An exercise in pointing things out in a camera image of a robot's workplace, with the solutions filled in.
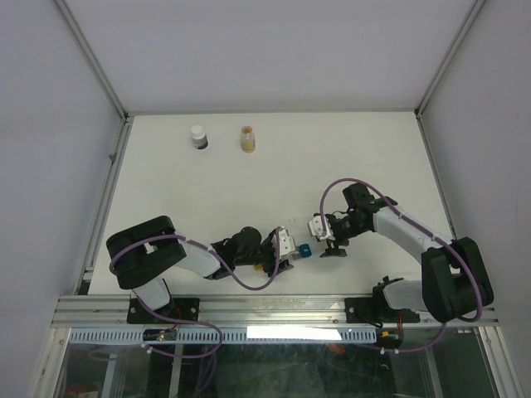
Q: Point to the aluminium mounting rail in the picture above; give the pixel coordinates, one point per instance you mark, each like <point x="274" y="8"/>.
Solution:
<point x="225" y="311"/>

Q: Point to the white pill bottle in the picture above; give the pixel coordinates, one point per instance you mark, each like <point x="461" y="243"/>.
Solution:
<point x="199" y="137"/>

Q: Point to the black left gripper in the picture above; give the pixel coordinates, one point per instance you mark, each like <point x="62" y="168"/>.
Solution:
<point x="271" y="266"/>

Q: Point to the weekly pill organizer strip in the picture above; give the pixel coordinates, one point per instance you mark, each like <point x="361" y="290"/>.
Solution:
<point x="300" y="251"/>

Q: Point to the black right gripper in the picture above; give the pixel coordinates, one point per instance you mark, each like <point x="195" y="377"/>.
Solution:
<point x="335" y="250"/>

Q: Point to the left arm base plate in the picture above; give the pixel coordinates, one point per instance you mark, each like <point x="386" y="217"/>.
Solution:
<point x="185" y="309"/>

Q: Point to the white slotted cable duct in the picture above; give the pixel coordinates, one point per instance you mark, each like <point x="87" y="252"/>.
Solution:
<point x="252" y="334"/>

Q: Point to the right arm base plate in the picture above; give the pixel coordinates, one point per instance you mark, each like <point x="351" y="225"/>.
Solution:
<point x="373" y="311"/>

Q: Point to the clear bottle gold cap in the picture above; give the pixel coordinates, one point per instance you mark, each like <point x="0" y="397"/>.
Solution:
<point x="248" y="140"/>

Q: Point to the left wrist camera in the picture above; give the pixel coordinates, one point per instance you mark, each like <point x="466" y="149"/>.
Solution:
<point x="284" y="243"/>

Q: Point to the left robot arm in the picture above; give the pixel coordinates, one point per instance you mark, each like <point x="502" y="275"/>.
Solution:
<point x="141" y="254"/>

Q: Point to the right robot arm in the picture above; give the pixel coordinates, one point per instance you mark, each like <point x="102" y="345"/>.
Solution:
<point x="454" y="283"/>

